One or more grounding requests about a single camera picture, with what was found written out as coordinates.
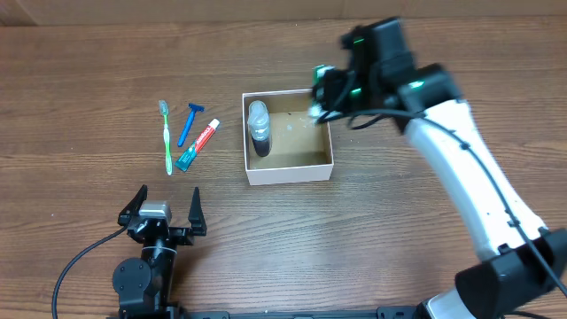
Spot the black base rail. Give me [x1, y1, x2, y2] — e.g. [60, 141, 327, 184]
[182, 306, 429, 319]

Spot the white cardboard box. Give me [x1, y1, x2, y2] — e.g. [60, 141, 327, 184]
[242, 89, 334, 185]

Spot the clear bottle with dark liquid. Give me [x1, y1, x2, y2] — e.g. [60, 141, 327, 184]
[247, 100, 271, 157]

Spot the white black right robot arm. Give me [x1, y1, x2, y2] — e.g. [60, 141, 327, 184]
[308, 17, 566, 318]

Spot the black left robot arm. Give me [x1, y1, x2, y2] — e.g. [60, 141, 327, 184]
[113, 185, 207, 318]

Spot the green toothbrush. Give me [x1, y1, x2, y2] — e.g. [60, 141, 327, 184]
[159, 100, 173, 175]

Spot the blue disposable razor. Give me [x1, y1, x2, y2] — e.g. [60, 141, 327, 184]
[177, 103, 205, 147]

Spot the green soap box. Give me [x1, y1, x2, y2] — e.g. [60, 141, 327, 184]
[307, 65, 334, 119]

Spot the red green toothpaste tube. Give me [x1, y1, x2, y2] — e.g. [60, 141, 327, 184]
[175, 119, 220, 172]

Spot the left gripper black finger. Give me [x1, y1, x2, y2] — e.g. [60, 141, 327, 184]
[119, 184, 148, 218]
[188, 187, 207, 235]

